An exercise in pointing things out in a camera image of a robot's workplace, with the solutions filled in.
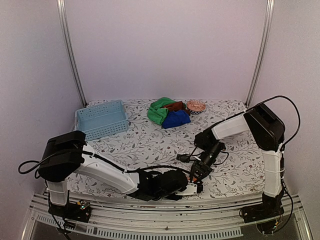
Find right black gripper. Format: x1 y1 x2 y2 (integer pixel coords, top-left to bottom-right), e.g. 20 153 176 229
190 142 223 183

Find green towel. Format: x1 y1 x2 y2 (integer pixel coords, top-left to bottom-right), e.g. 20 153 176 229
147 97 176 125

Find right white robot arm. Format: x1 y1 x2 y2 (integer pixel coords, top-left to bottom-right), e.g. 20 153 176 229
189 103 285 199

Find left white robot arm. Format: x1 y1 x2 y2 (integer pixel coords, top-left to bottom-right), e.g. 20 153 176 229
38 130 188 217

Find blue towel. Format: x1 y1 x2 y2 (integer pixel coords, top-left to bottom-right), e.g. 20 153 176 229
161 110 191 129

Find red patterned bowl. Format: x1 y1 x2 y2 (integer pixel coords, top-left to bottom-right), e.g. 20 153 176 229
186 99 206 115

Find dark red towel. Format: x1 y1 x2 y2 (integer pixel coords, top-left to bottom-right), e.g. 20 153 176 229
163 101 186 112

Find light blue plastic basket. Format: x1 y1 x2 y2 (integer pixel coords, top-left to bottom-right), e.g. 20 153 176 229
74 100 129 141

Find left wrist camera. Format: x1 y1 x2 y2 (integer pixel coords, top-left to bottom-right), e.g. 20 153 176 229
181 182 204 196

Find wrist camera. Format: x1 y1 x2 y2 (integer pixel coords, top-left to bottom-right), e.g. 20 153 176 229
181 182 204 196
176 154 200 163

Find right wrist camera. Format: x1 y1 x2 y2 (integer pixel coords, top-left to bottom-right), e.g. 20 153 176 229
176 154 200 163

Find front aluminium rail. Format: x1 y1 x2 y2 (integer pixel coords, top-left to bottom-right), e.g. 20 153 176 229
21 192 311 240

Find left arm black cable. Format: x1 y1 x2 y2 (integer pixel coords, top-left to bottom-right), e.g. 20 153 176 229
17 149 190 181

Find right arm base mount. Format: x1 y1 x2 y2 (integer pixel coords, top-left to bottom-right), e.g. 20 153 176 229
239 193 284 235

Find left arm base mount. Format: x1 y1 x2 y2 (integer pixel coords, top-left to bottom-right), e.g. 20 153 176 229
48 195 92 223

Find right aluminium frame post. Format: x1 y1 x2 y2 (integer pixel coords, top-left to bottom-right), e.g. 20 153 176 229
245 0 275 107

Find aluminium frame post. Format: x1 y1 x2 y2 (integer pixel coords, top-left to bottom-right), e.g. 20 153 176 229
56 0 87 107
245 0 275 107

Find left aluminium frame post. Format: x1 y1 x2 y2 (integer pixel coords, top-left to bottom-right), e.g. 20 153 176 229
56 0 87 107

